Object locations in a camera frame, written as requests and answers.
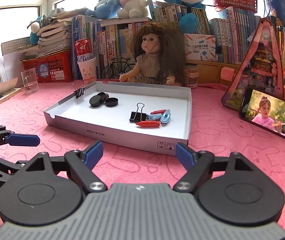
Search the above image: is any blue hair clip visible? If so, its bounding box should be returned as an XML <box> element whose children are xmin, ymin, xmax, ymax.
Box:
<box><xmin>146</xmin><ymin>113</ymin><xmax>162</xmax><ymax>121</ymax></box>
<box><xmin>160</xmin><ymin>109</ymin><xmax>171</xmax><ymax>124</ymax></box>

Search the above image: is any black round tin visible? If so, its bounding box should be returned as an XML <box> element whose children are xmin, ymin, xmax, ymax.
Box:
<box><xmin>89</xmin><ymin>94</ymin><xmax>102</xmax><ymax>108</ymax></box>

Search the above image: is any black round lid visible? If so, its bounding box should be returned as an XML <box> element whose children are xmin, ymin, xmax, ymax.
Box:
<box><xmin>105</xmin><ymin>97</ymin><xmax>119</xmax><ymax>107</ymax></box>
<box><xmin>98</xmin><ymin>92</ymin><xmax>109</xmax><ymax>103</ymax></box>

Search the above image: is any large black binder clip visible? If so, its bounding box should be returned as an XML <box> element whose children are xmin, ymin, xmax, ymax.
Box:
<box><xmin>130</xmin><ymin>102</ymin><xmax>147</xmax><ymax>123</ymax></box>

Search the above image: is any pink bath towel mat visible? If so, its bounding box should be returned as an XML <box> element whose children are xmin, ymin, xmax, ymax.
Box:
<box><xmin>0</xmin><ymin>83</ymin><xmax>285</xmax><ymax>229</ymax></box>

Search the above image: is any white cardboard tray box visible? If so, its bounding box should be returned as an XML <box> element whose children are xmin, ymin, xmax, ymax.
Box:
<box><xmin>44</xmin><ymin>81</ymin><xmax>192</xmax><ymax>155</ymax></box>

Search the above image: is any clear acrylic block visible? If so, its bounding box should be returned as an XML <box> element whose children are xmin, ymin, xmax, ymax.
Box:
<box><xmin>21</xmin><ymin>68</ymin><xmax>39</xmax><ymax>95</ymax></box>

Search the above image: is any binder clip on tray edge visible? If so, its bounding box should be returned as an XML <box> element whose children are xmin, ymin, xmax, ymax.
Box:
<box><xmin>73</xmin><ymin>83</ymin><xmax>85</xmax><ymax>99</ymax></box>

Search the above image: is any small pink jar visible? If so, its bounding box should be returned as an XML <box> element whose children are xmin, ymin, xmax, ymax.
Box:
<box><xmin>183</xmin><ymin>65</ymin><xmax>199</xmax><ymax>88</ymax></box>

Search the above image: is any black smartphone playing video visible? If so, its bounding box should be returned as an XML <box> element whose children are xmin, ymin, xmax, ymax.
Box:
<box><xmin>239</xmin><ymin>87</ymin><xmax>285</xmax><ymax>138</ymax></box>

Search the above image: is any red plastic basket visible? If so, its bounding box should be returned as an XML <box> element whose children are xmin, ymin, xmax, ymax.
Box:
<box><xmin>21</xmin><ymin>50</ymin><xmax>73</xmax><ymax>83</ymax></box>

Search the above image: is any white paper cup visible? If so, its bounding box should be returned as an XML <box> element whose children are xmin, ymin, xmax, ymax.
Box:
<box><xmin>78</xmin><ymin>58</ymin><xmax>97</xmax><ymax>84</ymax></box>

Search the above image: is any miniature black bicycle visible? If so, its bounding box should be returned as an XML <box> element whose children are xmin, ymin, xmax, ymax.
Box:
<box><xmin>102</xmin><ymin>56</ymin><xmax>136</xmax><ymax>80</ymax></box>

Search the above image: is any red Budweiser can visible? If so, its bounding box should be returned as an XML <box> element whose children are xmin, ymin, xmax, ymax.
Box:
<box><xmin>75</xmin><ymin>38</ymin><xmax>95</xmax><ymax>62</ymax></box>

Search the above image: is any pink triangular dollhouse box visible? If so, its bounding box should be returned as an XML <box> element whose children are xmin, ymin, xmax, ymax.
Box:
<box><xmin>221</xmin><ymin>18</ymin><xmax>285</xmax><ymax>110</ymax></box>

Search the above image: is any stack of books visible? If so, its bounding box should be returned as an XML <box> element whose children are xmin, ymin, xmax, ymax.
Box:
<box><xmin>36</xmin><ymin>7</ymin><xmax>90</xmax><ymax>57</ymax></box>

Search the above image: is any brown haired doll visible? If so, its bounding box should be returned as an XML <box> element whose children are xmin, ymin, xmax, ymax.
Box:
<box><xmin>119</xmin><ymin>22</ymin><xmax>186</xmax><ymax>86</ymax></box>

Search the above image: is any label sticker box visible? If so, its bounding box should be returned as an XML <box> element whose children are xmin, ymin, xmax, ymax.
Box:
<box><xmin>184</xmin><ymin>34</ymin><xmax>216</xmax><ymax>61</ymax></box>

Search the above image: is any blue penguin plush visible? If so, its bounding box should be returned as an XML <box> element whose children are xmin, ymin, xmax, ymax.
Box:
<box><xmin>27</xmin><ymin>16</ymin><xmax>43</xmax><ymax>46</ymax></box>

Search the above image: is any small blue plush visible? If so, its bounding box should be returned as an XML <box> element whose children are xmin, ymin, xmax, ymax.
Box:
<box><xmin>85</xmin><ymin>0</ymin><xmax>121</xmax><ymax>20</ymax></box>

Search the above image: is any white pink bunny plush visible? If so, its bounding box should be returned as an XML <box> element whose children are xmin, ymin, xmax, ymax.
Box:
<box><xmin>117</xmin><ymin>0</ymin><xmax>148</xmax><ymax>20</ymax></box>

